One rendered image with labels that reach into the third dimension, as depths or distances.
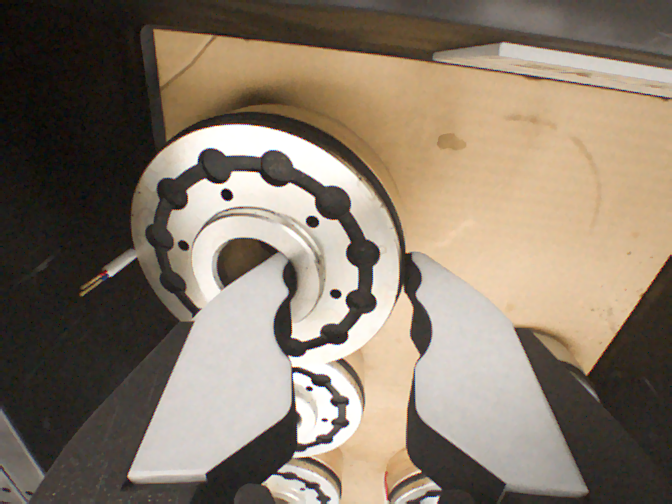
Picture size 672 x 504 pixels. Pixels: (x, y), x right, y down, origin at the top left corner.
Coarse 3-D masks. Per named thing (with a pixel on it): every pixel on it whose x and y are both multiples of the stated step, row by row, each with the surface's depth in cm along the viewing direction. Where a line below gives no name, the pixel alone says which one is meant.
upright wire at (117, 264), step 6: (126, 252) 13; (132, 252) 13; (120, 258) 12; (126, 258) 13; (132, 258) 13; (108, 264) 12; (114, 264) 12; (120, 264) 12; (126, 264) 13; (102, 270) 12; (108, 270) 12; (114, 270) 12; (96, 276) 11; (102, 276) 12; (108, 276) 12; (90, 282) 11; (96, 282) 11; (90, 288) 11
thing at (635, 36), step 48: (240, 0) 5; (288, 0) 4; (336, 0) 4; (384, 0) 4; (432, 0) 4; (480, 0) 4; (528, 0) 4; (576, 0) 4; (624, 0) 4; (576, 48) 5; (624, 48) 5; (0, 384) 9; (0, 432) 10
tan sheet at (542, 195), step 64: (192, 64) 14; (256, 64) 13; (320, 64) 13; (384, 64) 13; (448, 64) 13; (384, 128) 15; (448, 128) 14; (512, 128) 14; (576, 128) 14; (640, 128) 14; (448, 192) 16; (512, 192) 16; (576, 192) 16; (640, 192) 16; (448, 256) 18; (512, 256) 17; (576, 256) 17; (640, 256) 17; (512, 320) 20; (576, 320) 19; (384, 384) 23; (384, 448) 26
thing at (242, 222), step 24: (216, 216) 11; (240, 216) 10; (264, 216) 10; (216, 240) 11; (264, 240) 11; (288, 240) 11; (312, 240) 11; (192, 264) 12; (216, 264) 12; (312, 264) 11; (216, 288) 12; (312, 288) 11
